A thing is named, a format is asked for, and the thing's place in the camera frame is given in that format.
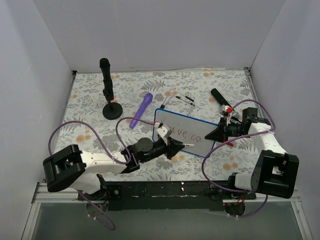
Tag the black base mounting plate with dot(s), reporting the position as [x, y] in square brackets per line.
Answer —
[165, 195]

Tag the black round microphone stand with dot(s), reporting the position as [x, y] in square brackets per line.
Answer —
[112, 110]

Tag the red white marker pen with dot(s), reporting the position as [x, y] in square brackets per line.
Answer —
[188, 145]

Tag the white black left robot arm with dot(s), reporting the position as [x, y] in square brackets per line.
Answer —
[79, 170]

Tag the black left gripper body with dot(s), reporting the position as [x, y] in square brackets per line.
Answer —
[169, 147]

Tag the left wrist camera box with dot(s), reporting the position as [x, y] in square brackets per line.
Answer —
[163, 131]

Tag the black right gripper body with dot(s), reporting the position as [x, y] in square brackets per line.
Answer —
[225, 130]

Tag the black wire whiteboard stand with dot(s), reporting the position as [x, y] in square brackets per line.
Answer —
[173, 96]

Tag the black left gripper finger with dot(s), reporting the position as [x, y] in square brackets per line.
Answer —
[172, 152]
[174, 146]

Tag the blue framed whiteboard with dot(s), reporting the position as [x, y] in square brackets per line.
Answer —
[188, 130]

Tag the black microphone on stand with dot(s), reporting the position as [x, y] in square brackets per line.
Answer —
[108, 92]

